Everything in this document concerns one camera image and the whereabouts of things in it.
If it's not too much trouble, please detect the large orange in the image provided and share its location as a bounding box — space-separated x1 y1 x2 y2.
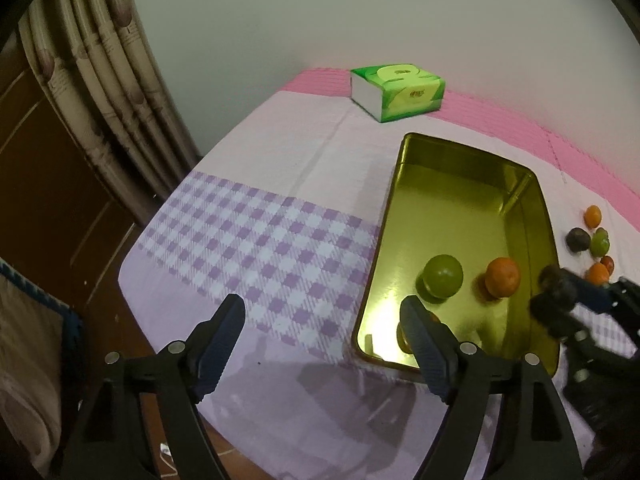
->
485 257 521 299

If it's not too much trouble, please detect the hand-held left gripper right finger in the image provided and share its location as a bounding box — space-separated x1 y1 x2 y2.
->
400 295 587 480

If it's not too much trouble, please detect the green tissue pack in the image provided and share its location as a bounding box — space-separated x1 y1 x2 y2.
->
349 61 446 125

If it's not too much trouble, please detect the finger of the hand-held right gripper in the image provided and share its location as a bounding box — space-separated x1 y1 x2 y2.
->
538 265 640 317
529 294 640 378

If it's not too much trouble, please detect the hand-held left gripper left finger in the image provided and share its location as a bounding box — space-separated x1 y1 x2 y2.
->
60 293 246 480

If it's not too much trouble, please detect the green round fruit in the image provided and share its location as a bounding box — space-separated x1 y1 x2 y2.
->
422 254 465 297

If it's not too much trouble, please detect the dark purple fruit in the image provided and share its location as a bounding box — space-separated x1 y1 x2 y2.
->
566 227 593 252

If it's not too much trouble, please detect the beige blanket with blue edge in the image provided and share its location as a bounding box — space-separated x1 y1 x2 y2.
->
0 257 86 480

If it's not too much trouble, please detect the beige patterned curtain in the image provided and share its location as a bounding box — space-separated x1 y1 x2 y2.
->
17 0 201 226

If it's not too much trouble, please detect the white cable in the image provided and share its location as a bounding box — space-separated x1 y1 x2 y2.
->
159 442 180 476

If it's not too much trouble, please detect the gold metal tin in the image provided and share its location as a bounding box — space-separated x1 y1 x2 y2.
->
351 132 561 377

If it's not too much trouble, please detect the pink purple checked tablecloth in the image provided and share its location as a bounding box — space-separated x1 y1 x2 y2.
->
118 66 640 480

